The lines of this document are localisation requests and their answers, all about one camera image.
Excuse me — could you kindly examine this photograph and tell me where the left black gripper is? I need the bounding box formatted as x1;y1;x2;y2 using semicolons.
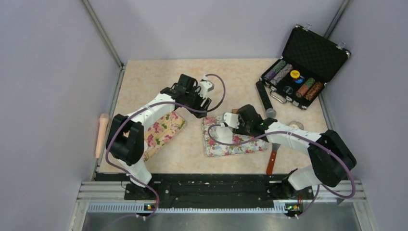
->
185;86;211;118

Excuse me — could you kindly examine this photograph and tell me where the floral tray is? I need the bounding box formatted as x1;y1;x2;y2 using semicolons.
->
202;115;268;157

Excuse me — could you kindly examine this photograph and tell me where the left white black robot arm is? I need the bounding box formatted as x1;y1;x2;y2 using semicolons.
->
105;74;215;201

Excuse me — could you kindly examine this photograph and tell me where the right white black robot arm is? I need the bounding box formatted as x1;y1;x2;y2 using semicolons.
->
229;104;357;198

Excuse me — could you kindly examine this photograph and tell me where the black microphone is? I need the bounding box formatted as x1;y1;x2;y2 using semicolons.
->
255;81;277;118

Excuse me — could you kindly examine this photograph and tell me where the folded floral cloth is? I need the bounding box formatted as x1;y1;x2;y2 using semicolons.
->
143;112;186;162

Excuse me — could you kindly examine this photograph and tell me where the yellow dealer button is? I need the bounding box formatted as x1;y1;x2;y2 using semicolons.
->
290;70;300;79

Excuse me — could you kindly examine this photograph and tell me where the grey poker chip stack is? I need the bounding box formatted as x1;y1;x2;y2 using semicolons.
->
270;64;293;86

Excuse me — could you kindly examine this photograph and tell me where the purple poker chip stack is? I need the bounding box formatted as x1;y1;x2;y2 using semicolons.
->
263;60;286;81

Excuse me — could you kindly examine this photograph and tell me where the blue poker chip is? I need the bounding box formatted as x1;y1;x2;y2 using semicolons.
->
294;76;305;84

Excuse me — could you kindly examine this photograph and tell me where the brown poker chip stack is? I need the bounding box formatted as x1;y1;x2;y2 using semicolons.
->
305;82;324;101

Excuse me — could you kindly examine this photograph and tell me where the green poker chip stack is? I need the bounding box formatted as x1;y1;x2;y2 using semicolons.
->
295;78;316;98

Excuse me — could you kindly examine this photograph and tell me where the black poker chip case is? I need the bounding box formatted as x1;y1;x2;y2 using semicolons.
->
259;25;351;110

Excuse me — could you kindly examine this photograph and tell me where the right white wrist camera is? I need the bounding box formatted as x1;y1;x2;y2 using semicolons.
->
222;113;240;129

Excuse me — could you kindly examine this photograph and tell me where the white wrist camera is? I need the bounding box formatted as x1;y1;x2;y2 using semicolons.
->
222;113;240;129
198;76;215;97

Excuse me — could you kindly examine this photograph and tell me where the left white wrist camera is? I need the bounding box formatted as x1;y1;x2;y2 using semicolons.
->
198;76;215;97

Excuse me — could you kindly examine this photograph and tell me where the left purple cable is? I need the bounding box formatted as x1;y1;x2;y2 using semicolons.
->
100;73;226;231

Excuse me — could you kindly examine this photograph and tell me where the metal spatula wooden handle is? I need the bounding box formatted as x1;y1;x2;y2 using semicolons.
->
266;143;280;175

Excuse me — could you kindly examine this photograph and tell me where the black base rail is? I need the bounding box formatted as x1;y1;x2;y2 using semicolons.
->
94;172;350;210

